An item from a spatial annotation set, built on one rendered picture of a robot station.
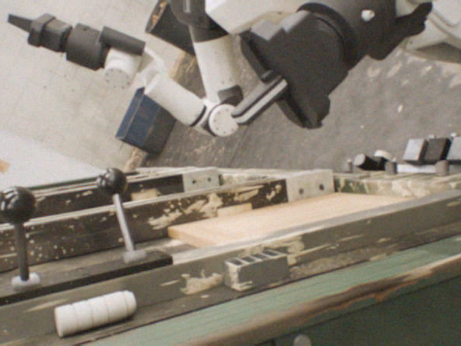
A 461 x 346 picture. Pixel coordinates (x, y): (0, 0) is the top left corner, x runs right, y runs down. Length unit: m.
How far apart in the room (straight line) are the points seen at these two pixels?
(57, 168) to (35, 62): 1.74
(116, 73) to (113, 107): 5.17
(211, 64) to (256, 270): 0.70
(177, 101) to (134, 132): 4.10
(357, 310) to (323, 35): 0.27
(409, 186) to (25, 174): 4.13
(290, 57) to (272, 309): 0.25
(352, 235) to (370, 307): 0.31
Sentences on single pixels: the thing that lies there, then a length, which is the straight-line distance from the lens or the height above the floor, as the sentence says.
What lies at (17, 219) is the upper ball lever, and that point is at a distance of 0.53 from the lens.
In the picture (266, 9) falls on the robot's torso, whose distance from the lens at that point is 0.96.
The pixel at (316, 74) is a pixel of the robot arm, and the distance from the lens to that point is 0.54.
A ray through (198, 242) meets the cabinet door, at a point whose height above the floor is 1.23.
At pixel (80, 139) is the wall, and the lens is 6.28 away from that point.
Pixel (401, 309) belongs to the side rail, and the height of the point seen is 1.25.
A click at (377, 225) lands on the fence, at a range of 0.78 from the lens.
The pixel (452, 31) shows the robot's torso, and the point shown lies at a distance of 1.25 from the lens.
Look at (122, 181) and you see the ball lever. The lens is 0.65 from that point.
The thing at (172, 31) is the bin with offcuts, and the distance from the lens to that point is 5.43.
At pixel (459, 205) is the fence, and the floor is 0.93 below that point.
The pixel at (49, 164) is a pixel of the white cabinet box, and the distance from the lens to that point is 4.86.
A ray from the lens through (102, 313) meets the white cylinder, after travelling 0.56.
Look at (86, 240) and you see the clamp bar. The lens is 0.96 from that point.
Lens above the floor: 1.59
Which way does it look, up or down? 25 degrees down
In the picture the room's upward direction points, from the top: 63 degrees counter-clockwise
